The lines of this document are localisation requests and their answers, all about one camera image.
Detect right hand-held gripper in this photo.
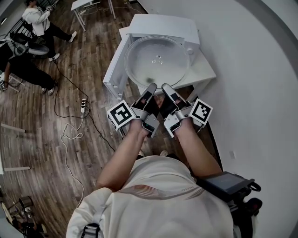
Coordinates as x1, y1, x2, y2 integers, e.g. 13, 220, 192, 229
160, 83, 214, 139

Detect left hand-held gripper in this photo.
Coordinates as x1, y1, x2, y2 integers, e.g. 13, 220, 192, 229
107, 82, 161, 139

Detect clear glass turntable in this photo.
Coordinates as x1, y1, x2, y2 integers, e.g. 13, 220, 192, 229
123, 34, 190, 90

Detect white microwave oven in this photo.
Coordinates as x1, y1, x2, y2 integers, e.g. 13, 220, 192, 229
103, 13, 201, 100

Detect person's left forearm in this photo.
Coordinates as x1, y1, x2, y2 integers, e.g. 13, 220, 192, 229
96, 119, 150, 192

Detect person's right forearm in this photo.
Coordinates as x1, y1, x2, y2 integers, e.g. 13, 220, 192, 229
174, 118, 223, 179

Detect person's black shorts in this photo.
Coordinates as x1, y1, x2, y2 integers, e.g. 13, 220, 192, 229
166, 153, 188, 164

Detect black battery pack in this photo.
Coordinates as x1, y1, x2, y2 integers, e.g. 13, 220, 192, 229
196, 171, 262, 203

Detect person's white shirt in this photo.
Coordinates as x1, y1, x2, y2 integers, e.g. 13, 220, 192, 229
66, 155, 236, 238

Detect white side table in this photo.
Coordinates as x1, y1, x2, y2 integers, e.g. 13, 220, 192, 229
71, 0, 116, 32

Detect black harness gear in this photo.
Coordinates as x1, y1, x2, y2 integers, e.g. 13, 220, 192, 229
229, 197, 264, 238

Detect white desk foot bar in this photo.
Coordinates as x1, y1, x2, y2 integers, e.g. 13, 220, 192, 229
3, 165, 31, 172
0, 123, 26, 138

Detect black metal railing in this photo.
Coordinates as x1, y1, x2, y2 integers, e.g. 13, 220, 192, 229
0, 16, 31, 41

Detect round metal can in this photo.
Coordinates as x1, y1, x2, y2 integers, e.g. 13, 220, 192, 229
18, 195, 34, 208

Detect black floor equipment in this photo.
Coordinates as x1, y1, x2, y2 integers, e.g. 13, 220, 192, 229
0, 206, 47, 238

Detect black floor cable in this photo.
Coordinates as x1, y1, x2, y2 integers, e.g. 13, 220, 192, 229
53, 80, 84, 119
53, 59, 116, 153

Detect black strap buckle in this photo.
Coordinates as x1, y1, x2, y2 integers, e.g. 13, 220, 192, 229
81, 223, 101, 238

